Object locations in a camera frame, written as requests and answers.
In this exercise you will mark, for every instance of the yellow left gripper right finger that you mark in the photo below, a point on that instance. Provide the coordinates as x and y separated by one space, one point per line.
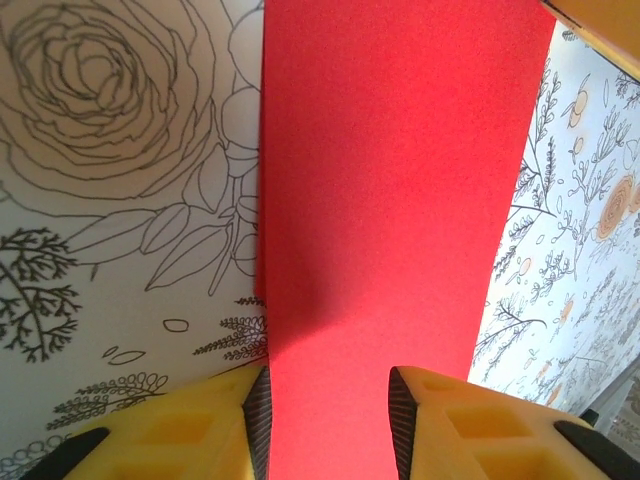
475 435

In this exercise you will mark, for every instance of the floral patterned table cover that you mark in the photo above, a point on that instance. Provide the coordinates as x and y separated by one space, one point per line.
100 250

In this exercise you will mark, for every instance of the red cloth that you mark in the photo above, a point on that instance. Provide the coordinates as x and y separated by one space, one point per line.
390 200

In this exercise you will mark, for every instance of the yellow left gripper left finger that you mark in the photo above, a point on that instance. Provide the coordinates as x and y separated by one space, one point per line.
175 440

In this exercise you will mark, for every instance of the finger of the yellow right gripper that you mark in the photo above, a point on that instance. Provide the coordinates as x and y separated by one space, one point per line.
605 30

